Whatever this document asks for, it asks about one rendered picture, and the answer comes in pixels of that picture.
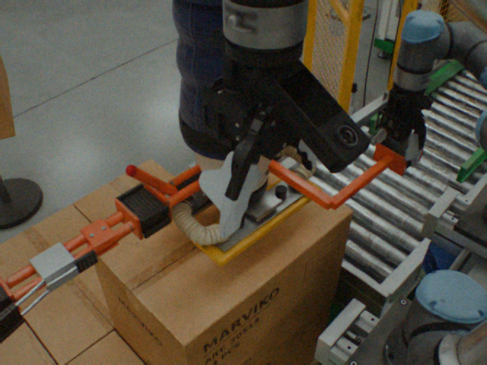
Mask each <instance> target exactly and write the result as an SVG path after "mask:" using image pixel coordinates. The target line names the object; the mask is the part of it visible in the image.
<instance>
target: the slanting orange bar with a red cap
mask: <svg viewBox="0 0 487 365"><path fill-rule="evenodd" d="M126 174H127V175H128V176H131V177H133V178H135V179H137V180H139V181H141V183H144V184H146V185H148V186H150V187H152V188H155V189H157V190H159V191H161V192H164V193H166V194H168V195H172V194H175V193H177V192H178V188H177V187H175V186H172V185H170V184H168V183H166V182H165V181H163V180H162V179H159V178H157V177H156V176H152V175H151V174H149V173H146V172H145V171H144V170H141V169H139V168H138V167H136V166H134V165H129V166H127V168H126Z"/></svg>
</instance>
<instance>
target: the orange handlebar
mask: <svg viewBox="0 0 487 365"><path fill-rule="evenodd" d="M392 164H393V158H391V157H390V156H389V155H386V156H384V157H383V158H381V159H380V161H378V162H377V163H376V164H375V165H373V166H372V167H371V168H369V169H368V170H366V171H365V172H364V173H362V174H361V175H360V176H359V177H358V178H356V179H355V180H353V182H352V183H350V184H349V185H348V186H346V187H345V188H343V189H342V190H340V191H339V192H337V193H336V194H335V195H334V196H333V197H332V198H330V196H328V195H327V194H326V193H324V192H322V191H320V190H319V189H317V188H315V187H314V186H312V185H311V184H310V183H308V182H307V181H306V180H304V179H302V178H300V177H299V176H297V175H295V174H294V173H292V172H291V171H290V170H288V168H285V167H283V166H282V165H281V164H279V163H277V162H276V161H274V160H271V163H270V164H269V165H268V171H269V172H270V173H271V174H274V175H275V176H277V177H278V178H279V179H281V180H283V181H284V182H285V183H286V184H289V185H290V186H291V187H293V188H294V189H296V190H298V191H299V192H300V193H303V194H304V195H306V197H308V198H309V199H310V200H312V201H313V202H315V203H317V204H318V205H319V206H321V207H324V208H325V209H326V210H329V209H330V208H332V209H333V210H336V209H337V208H338V207H340V206H341V205H343V204H344V203H345V202H347V201H348V200H349V199H350V198H352V196H353V195H355V194H356V193H357V192H359V191H360V190H362V189H363V188H364V187H365V186H366V185H368V184H369V183H370V182H372V181H373V179H375V178H376V177H377V176H379V175H380V174H381V173H382V172H383V171H385V170H386V169H387V168H388V167H390V166H391V165H392ZM200 171H201V168H200V166H199V165H198V164H197V165H195V166H194V167H192V168H190V169H189V170H187V171H186V172H184V173H182V174H180V175H179V176H177V177H175V178H173V179H171V180H169V181H168V182H167V183H168V184H170V185H172V186H175V187H177V186H178V185H179V184H181V183H182V182H183V181H185V180H186V179H188V178H190V177H192V176H194V175H196V174H197V173H200ZM200 189H201V188H200V186H199V179H198V180H196V181H195V182H193V183H192V184H190V185H188V186H187V187H185V188H183V189H181V190H180V191H179V192H177V193H175V194H172V195H171V196H170V197H169V198H168V200H169V201H170V207H171V208H172V207H173V206H175V205H177V204H179V203H180V202H182V201H183V200H185V199H186V198H189V196H190V195H192V194H194V193H196V192H198V191H199V190H200ZM124 220H125V216H124V214H123V213H122V212H121V211H118V212H116V213H115V214H112V215H111V216H109V217H108V218H106V219H104V220H102V219H101V218H99V219H98V220H96V221H94V222H93V223H91V224H89V225H88V226H86V227H84V229H82V230H80V232H81V234H80V235H78V236H76V237H75V238H73V239H71V240H69V241H68V242H67V243H65V244H63V246H64V247H65V248H66V249H67V250H68V251H69V252H73V251H74V250H75V249H77V248H78V247H80V246H82V245H84V244H85V243H86V244H88V247H86V248H85V249H83V250H81V251H80V252H78V253H77V254H75V255H74V256H73V257H74V258H75V260H76V259H78V258H80V257H81V256H82V255H84V254H85V253H87V252H89V251H91V250H92V249H94V251H95V252H96V255H97V256H98V257H100V256H101V255H103V254H104V253H106V252H108V251H110V250H111V249H112V248H114V247H116V246H118V245H119V243H118V241H120V240H121V239H122V238H124V237H126V235H128V234H129V233H131V232H132V231H134V230H135V225H134V224H133V222H131V221H130V222H128V223H126V224H124V225H122V226H121V227H119V228H118V229H116V230H114V231H113V230H112V229H111V228H112V227H114V226H116V225H117V224H119V223H120V222H122V221H124ZM36 273H37V272H36V270H35V269H34V267H33V266H32V265H31V264H29V265H27V266H26V267H24V268H22V269H21V270H20V271H18V272H16V273H14V274H13V275H11V276H9V277H8V278H6V279H5V280H4V281H5V283H6V284H7V286H8V287H9V289H12V288H13V287H15V286H17V285H18V284H20V283H21V282H23V281H25V280H26V279H28V278H29V277H31V276H32V275H35V274H36ZM42 280H43V279H42V278H41V277H38V278H36V279H34V280H32V281H31V282H29V283H28V284H26V285H25V286H23V287H22V288H20V289H18V290H16V291H15V292H14V293H13V294H14V296H15V298H16V300H17V302H18V301H19V300H20V299H21V298H22V297H23V296H24V295H26V294H27V293H28V292H29V291H30V290H31V289H32V288H33V287H35V286H36V285H37V284H39V283H40V282H41V281H42Z"/></svg>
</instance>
